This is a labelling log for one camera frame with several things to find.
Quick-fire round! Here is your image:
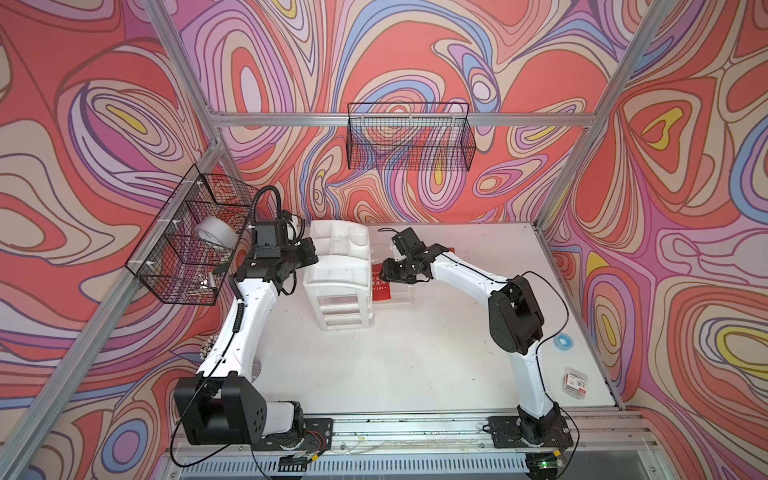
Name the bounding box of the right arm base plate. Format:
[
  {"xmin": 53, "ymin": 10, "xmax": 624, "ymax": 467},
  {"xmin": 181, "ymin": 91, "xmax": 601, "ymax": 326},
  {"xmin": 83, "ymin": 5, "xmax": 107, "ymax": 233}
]
[{"xmin": 482, "ymin": 416, "xmax": 574, "ymax": 450}]

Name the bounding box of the black wire basket back wall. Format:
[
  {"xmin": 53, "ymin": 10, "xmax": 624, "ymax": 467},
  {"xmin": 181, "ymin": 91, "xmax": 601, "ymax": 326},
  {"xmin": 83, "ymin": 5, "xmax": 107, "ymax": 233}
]
[{"xmin": 346, "ymin": 100, "xmax": 476, "ymax": 172}]

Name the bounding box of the black wire basket left wall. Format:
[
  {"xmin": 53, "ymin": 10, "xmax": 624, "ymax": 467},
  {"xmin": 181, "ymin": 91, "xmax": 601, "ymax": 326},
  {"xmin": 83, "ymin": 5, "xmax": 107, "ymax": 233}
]
[{"xmin": 125, "ymin": 166, "xmax": 256, "ymax": 306}]

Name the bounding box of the aluminium front rail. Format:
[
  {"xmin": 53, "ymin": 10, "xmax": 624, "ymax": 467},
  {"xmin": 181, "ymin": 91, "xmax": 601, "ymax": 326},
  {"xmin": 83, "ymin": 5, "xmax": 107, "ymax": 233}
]
[{"xmin": 170, "ymin": 410, "xmax": 658, "ymax": 463}]

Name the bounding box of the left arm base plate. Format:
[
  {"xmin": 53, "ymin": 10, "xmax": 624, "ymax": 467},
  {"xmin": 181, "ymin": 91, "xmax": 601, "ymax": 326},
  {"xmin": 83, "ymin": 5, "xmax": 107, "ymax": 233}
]
[{"xmin": 251, "ymin": 417, "xmax": 334, "ymax": 453}]

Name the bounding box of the black wire basket wall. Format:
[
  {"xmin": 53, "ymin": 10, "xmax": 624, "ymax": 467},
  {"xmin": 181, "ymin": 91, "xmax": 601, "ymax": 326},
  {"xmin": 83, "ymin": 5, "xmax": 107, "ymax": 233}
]
[
  {"xmin": 125, "ymin": 166, "xmax": 256, "ymax": 306},
  {"xmin": 346, "ymin": 100, "xmax": 476, "ymax": 172}
]

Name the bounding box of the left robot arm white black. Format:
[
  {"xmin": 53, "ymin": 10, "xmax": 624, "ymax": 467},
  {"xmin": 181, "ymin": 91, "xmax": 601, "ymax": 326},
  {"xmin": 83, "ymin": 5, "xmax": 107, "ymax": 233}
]
[{"xmin": 174, "ymin": 237, "xmax": 318, "ymax": 447}]

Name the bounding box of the white tape roll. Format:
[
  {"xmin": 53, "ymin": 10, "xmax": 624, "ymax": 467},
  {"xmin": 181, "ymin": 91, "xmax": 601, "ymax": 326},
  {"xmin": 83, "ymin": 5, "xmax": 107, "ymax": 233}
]
[{"xmin": 194, "ymin": 216, "xmax": 239, "ymax": 249}]

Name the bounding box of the white plastic drawer organizer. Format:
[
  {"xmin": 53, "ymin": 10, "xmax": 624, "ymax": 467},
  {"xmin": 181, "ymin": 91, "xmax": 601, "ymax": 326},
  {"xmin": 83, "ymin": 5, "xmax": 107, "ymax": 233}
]
[{"xmin": 303, "ymin": 220, "xmax": 374, "ymax": 331}]

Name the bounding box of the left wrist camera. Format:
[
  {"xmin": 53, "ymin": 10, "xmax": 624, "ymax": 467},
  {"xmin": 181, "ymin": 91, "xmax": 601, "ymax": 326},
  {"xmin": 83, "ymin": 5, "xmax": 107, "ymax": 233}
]
[{"xmin": 252, "ymin": 218, "xmax": 291, "ymax": 248}]

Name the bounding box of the small red white packet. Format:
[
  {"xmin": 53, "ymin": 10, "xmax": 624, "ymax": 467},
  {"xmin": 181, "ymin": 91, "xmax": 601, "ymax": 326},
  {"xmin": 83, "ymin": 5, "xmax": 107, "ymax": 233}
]
[{"xmin": 562, "ymin": 367, "xmax": 589, "ymax": 400}]

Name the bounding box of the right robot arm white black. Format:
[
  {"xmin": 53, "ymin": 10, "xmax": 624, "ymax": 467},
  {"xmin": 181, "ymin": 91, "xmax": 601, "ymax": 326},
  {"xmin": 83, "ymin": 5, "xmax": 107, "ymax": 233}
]
[{"xmin": 379, "ymin": 227, "xmax": 562, "ymax": 446}]

